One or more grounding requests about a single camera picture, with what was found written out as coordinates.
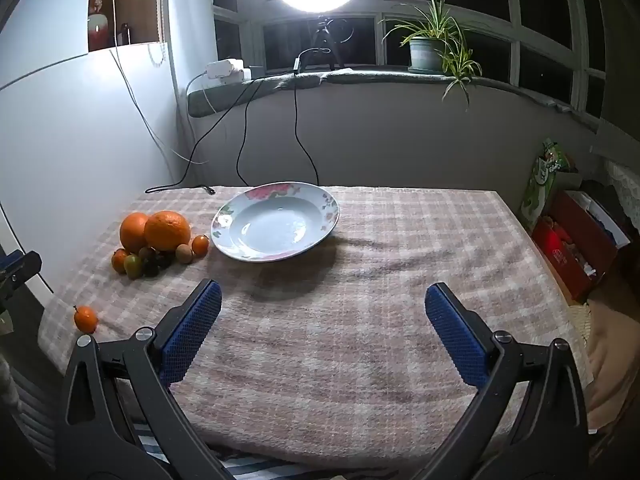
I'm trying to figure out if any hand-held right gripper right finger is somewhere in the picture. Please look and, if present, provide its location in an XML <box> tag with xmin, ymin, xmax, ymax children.
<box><xmin>424</xmin><ymin>281</ymin><xmax>592</xmax><ymax>480</ymax></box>

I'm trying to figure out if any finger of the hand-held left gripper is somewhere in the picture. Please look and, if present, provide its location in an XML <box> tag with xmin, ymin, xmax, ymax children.
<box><xmin>0</xmin><ymin>250</ymin><xmax>43</xmax><ymax>313</ymax></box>

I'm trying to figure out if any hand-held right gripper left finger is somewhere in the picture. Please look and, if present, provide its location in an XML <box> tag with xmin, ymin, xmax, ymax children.
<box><xmin>54</xmin><ymin>279</ymin><xmax>223</xmax><ymax>480</ymax></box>

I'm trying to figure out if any tangerine with stem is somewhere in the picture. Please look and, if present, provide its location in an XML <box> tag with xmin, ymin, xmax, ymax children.
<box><xmin>73</xmin><ymin>305</ymin><xmax>99</xmax><ymax>333</ymax></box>

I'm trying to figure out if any orange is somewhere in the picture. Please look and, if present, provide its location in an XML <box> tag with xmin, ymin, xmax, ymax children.
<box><xmin>119</xmin><ymin>212</ymin><xmax>151</xmax><ymax>255</ymax></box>
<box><xmin>144</xmin><ymin>211</ymin><xmax>192</xmax><ymax>252</ymax></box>

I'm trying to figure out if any floral white plate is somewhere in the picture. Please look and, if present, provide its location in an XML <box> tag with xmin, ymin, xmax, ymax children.
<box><xmin>210</xmin><ymin>181</ymin><xmax>341</xmax><ymax>263</ymax></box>

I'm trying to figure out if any plaid blanket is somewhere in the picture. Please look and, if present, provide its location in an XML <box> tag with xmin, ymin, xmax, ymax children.
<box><xmin>37</xmin><ymin>185</ymin><xmax>593</xmax><ymax>466</ymax></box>

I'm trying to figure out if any red cardboard box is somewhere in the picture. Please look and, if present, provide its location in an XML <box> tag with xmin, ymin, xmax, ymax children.
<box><xmin>531</xmin><ymin>190</ymin><xmax>621</xmax><ymax>303</ymax></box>

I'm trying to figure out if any blue striped cloth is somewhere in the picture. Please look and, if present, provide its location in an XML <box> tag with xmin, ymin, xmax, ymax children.
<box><xmin>130</xmin><ymin>420</ymin><xmax>351</xmax><ymax>480</ymax></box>

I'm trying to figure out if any green bag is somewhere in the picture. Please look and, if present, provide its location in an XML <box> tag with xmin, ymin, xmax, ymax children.
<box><xmin>520</xmin><ymin>137</ymin><xmax>571</xmax><ymax>231</ymax></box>

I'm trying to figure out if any white lace cloth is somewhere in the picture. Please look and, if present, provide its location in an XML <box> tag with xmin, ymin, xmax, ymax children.
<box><xmin>602</xmin><ymin>157</ymin><xmax>640</xmax><ymax>231</ymax></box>

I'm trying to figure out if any red and white vase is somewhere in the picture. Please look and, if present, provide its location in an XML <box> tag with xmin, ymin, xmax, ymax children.
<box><xmin>89</xmin><ymin>0</ymin><xmax>111</xmax><ymax>52</ymax></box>

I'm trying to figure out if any white power strip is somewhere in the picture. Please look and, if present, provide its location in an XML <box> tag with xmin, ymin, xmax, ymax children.
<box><xmin>206</xmin><ymin>59</ymin><xmax>251</xmax><ymax>82</ymax></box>

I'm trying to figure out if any grey sill cloth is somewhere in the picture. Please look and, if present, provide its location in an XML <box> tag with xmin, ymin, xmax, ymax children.
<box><xmin>186</xmin><ymin>67</ymin><xmax>571</xmax><ymax>121</ymax></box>

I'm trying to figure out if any potted spider plant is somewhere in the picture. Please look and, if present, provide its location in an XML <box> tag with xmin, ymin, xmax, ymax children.
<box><xmin>380</xmin><ymin>0</ymin><xmax>483</xmax><ymax>111</ymax></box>

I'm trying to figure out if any wooden cabinet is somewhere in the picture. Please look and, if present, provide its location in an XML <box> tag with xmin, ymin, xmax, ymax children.
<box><xmin>89</xmin><ymin>0</ymin><xmax>167</xmax><ymax>53</ymax></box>

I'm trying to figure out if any black tripod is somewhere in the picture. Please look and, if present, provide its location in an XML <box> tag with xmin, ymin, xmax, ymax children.
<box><xmin>307</xmin><ymin>14</ymin><xmax>352</xmax><ymax>72</ymax></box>

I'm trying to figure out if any black cable with plug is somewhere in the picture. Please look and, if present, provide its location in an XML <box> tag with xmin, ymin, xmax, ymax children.
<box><xmin>200</xmin><ymin>72</ymin><xmax>301</xmax><ymax>197</ymax></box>

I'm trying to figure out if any white window frame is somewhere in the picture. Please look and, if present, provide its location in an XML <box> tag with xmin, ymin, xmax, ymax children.
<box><xmin>212</xmin><ymin>0</ymin><xmax>608</xmax><ymax>128</ymax></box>

